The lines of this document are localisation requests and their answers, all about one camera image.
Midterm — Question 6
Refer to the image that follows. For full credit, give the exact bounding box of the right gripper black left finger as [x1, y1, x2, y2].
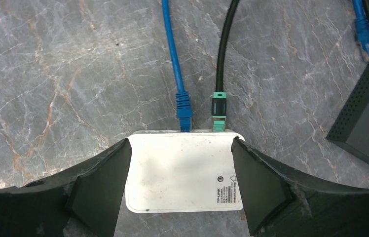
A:
[0, 139, 132, 237]

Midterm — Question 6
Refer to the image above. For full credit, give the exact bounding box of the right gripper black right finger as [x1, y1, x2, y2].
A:
[231, 137, 369, 237]

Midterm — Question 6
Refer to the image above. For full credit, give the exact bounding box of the white network switch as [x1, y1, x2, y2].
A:
[125, 129, 243, 213]

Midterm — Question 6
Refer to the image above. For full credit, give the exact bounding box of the black cable with green plug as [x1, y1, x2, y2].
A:
[211, 0, 241, 132]

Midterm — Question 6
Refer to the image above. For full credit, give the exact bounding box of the blue ethernet cable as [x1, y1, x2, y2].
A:
[161, 0, 369, 133]

